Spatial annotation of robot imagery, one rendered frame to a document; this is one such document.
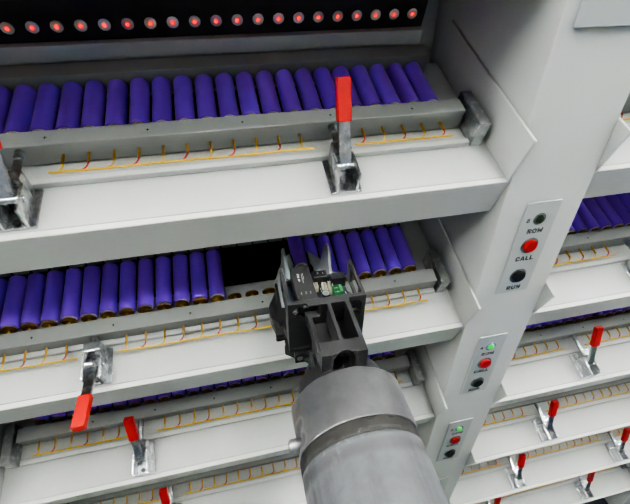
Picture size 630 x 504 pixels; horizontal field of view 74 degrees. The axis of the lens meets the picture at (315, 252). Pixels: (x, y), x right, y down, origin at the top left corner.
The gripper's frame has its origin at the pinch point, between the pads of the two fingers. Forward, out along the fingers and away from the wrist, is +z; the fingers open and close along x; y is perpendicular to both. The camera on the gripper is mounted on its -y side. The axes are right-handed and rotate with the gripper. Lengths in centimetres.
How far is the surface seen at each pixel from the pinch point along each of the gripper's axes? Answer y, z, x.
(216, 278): -0.7, 0.6, 10.2
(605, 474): -84, -2, -82
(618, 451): -63, -5, -73
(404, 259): -1.1, 0.1, -13.7
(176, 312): -1.7, -3.2, 14.8
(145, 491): -43, -2, 28
